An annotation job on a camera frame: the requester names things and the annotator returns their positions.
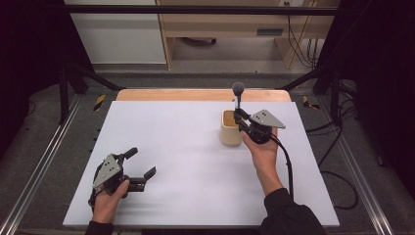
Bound looped black floor cable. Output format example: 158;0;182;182
317;128;359;211

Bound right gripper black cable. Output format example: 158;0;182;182
269;134;295;201

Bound black horizontal frame bar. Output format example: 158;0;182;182
64;4;341;16

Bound dark curtain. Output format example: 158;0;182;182
0;0;95;161
316;0;415;192

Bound person's right hand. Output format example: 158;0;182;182
241;126;279;174

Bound bundle of black floor cables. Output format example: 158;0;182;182
305;81;359;136

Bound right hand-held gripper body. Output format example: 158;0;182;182
243;109;287;145

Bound yellow black tape marker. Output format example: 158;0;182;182
301;95;321;111
93;94;108;112

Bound white wall socket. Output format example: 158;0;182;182
278;0;305;8

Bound hanging black cables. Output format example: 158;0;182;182
283;2;320;70

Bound beige square cup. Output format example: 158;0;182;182
220;110;245;147

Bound person's left hand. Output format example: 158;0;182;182
92;179;130;225

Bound white cabinet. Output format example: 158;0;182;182
64;0;167;65

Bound black makeup brush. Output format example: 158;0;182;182
231;81;247;114

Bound black metal stand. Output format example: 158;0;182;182
58;62;127;125
276;63;343;127

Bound white board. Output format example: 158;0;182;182
62;100;341;229

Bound aluminium rail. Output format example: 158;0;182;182
316;96;395;235
0;94;83;235

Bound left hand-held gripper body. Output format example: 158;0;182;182
92;153;147;194

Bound light wooden desk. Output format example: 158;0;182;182
156;0;341;71

